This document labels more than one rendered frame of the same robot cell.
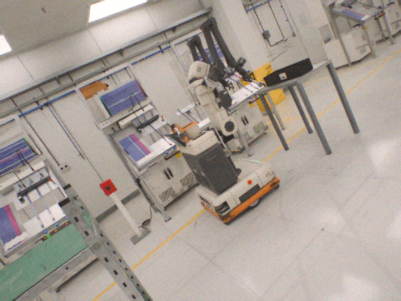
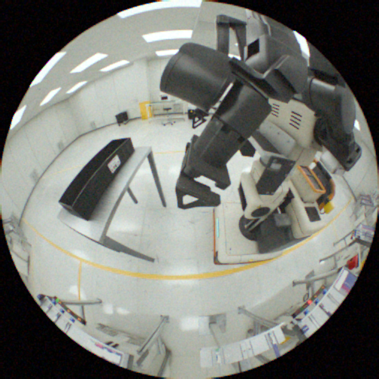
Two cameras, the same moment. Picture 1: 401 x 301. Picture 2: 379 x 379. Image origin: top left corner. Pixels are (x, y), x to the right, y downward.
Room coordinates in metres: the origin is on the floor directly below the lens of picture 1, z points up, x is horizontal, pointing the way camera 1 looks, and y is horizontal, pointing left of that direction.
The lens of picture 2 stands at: (2.96, -0.53, 1.16)
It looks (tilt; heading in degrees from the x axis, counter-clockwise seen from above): 49 degrees down; 200
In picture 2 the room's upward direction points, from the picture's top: straight up
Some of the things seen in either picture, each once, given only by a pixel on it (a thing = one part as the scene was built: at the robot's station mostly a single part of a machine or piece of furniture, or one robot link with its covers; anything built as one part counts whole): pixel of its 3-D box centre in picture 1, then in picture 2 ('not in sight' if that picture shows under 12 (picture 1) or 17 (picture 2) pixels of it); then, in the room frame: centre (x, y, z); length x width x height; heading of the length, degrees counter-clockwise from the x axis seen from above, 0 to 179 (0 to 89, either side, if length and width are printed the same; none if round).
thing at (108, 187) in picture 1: (123, 209); (332, 273); (2.95, 1.15, 0.39); 0.24 x 0.24 x 0.78; 24
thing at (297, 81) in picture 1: (304, 110); (126, 210); (2.76, -1.18, 0.40); 0.70 x 0.45 x 0.80; 15
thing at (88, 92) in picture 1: (100, 86); not in sight; (3.80, 0.80, 1.82); 0.68 x 0.30 x 0.20; 114
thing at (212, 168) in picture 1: (206, 155); (280, 208); (2.44, 0.00, 0.59); 0.55 x 0.34 x 0.83; 15
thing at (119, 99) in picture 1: (123, 98); not in sight; (3.57, 0.58, 1.52); 0.51 x 0.13 x 0.27; 114
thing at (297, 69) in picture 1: (286, 73); (99, 169); (2.75, -1.15, 0.86); 0.57 x 0.17 x 0.11; 15
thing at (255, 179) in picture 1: (234, 186); (247, 231); (2.47, -0.09, 0.16); 0.67 x 0.64 x 0.25; 105
